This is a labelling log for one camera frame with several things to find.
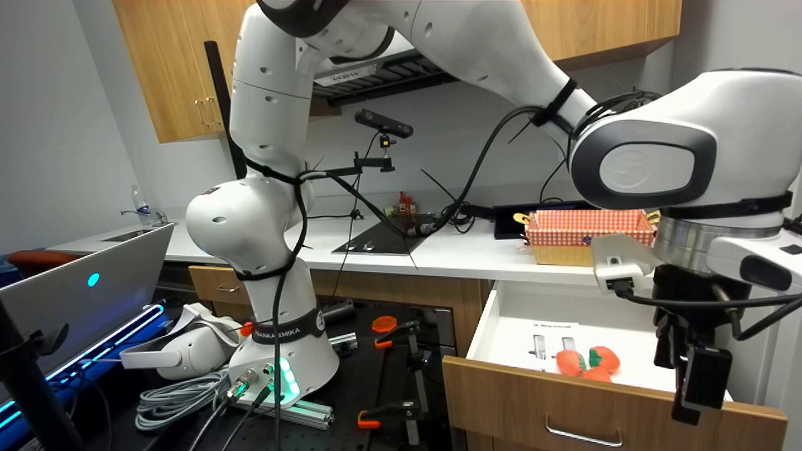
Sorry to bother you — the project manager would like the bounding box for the silver drawer handle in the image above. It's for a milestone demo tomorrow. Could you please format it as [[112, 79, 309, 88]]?
[[541, 420, 627, 451]]

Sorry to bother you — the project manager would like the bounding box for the red checkered yellow basket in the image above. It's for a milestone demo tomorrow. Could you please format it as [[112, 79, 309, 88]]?
[[512, 205, 665, 271]]

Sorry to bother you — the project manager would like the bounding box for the wide wooden wall cabinet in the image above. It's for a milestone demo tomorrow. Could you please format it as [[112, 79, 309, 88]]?
[[111, 0, 255, 144]]

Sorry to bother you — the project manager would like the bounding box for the orange plush fruit toy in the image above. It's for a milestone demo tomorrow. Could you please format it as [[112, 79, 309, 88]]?
[[585, 342, 625, 381], [553, 349, 590, 379]]

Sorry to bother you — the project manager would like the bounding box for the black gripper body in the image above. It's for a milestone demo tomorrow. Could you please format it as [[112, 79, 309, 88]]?
[[651, 262, 755, 370]]

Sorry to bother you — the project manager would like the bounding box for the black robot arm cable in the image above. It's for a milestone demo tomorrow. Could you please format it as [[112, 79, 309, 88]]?
[[269, 97, 606, 451]]

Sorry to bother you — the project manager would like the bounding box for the black foreground stand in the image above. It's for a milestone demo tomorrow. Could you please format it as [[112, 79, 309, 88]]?
[[0, 299, 72, 451]]

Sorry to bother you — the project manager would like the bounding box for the black stereo camera bar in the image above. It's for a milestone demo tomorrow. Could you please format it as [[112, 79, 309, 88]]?
[[353, 108, 417, 139]]

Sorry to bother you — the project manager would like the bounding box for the grey laptop with blue light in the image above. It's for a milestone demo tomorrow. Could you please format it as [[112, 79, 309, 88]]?
[[0, 218, 179, 420]]

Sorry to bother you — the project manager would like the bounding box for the chrome sink faucet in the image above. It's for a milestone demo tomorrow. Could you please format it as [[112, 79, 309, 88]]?
[[118, 183, 171, 228]]

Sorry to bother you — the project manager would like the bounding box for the white printed paper sheet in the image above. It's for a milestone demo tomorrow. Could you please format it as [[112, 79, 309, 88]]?
[[513, 319, 585, 376]]

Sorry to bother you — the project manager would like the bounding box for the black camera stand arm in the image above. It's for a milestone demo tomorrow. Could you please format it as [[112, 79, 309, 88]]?
[[298, 133, 400, 225]]

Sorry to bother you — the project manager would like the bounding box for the black induction cooktop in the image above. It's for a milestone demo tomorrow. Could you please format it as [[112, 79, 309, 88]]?
[[331, 218, 432, 258]]

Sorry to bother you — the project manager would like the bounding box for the red flat object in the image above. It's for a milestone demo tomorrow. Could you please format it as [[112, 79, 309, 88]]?
[[4, 246, 82, 271]]

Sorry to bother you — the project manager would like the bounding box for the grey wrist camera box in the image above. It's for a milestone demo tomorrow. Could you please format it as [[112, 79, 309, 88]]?
[[590, 230, 802, 299]]

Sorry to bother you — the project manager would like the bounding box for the narrow wooden wall cabinet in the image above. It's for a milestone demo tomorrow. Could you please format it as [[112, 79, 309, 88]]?
[[518, 0, 685, 65]]

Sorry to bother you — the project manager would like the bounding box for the steel range hood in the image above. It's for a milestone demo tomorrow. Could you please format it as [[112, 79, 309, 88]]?
[[310, 30, 458, 108]]

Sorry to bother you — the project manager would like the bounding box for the black flat box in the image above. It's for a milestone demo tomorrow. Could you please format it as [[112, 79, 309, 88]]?
[[491, 202, 538, 243]]

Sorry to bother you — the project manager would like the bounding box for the black tangled cable bundle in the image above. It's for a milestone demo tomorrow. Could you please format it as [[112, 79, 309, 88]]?
[[417, 197, 481, 237]]

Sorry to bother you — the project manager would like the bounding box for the white VR headset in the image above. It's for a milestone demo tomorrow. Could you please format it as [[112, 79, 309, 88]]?
[[118, 300, 255, 382]]

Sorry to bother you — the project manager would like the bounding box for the grey coiled cable bundle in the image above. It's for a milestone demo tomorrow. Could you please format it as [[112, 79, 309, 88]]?
[[131, 367, 234, 436]]

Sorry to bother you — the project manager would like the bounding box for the black clamp orange handle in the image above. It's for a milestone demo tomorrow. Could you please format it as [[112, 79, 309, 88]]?
[[368, 312, 427, 352], [353, 397, 422, 434]]

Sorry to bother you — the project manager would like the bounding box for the small red countertop figure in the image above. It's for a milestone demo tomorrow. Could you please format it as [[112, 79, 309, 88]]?
[[390, 191, 424, 225]]

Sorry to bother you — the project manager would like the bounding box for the wooden base cabinet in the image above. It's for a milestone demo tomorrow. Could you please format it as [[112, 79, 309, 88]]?
[[186, 262, 493, 359]]

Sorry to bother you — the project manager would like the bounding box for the wooden drawer white inside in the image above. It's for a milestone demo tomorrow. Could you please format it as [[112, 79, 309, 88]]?
[[442, 281, 790, 451]]

